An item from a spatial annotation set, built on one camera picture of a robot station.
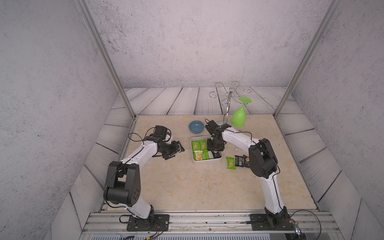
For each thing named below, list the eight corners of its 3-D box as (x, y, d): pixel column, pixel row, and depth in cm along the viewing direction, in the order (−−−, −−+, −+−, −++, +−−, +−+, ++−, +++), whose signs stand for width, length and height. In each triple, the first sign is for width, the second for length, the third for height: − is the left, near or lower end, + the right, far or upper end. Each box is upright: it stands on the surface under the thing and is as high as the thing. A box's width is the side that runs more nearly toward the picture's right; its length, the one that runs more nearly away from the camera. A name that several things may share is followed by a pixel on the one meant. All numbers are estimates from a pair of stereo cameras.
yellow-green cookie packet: (194, 160, 96) (194, 158, 95) (194, 151, 100) (194, 150, 99) (202, 160, 96) (202, 158, 95) (202, 151, 100) (202, 150, 99)
